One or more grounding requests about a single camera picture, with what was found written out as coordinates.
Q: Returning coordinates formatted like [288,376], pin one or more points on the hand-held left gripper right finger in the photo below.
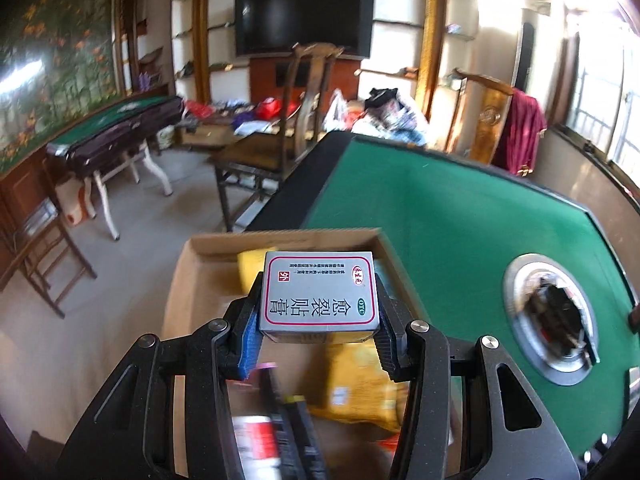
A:
[395,355]

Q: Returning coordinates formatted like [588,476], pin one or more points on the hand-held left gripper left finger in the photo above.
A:
[248,345]

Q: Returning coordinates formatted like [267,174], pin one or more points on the cardboard box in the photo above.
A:
[210,280]

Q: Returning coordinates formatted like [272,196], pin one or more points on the grey medicine box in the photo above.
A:
[320,295]

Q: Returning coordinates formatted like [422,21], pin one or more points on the yellow snack packet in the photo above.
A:
[350,380]

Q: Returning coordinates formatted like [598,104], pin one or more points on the yellow block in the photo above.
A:
[249,272]

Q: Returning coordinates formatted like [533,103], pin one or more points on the red white packet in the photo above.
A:
[255,445]

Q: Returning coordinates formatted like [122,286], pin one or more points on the black ribbed item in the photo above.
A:
[300,435]

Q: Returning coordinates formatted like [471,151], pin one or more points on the round metal table centre plate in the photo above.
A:
[520,320]

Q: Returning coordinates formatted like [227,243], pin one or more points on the dark wooden chair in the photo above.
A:
[265,155]

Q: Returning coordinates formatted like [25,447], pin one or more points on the low wooden cabinet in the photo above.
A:
[210,132]

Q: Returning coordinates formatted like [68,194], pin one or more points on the small wooden chair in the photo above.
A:
[45,255]

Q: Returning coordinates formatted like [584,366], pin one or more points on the white plastic jug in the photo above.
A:
[75,202]

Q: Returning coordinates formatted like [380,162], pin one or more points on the red bag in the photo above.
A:
[272,109]

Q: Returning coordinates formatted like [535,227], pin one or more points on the pile of bags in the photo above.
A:
[395,115]

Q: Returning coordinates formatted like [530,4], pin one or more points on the white plastic bag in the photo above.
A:
[336,112]

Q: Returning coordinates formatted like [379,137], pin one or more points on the light wooden chair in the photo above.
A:
[482,120]

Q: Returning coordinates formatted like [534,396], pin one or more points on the dark red cloth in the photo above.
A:
[522,130]

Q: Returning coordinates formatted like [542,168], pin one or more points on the small side game table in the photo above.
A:
[115,122]

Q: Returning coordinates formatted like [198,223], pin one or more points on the window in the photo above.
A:
[600,100]

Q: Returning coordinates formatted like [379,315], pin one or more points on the black flat screen television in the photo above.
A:
[305,20]

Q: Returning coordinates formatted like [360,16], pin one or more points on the white standing air conditioner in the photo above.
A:
[532,45]

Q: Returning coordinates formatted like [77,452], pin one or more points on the flower wall mural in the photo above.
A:
[55,50]

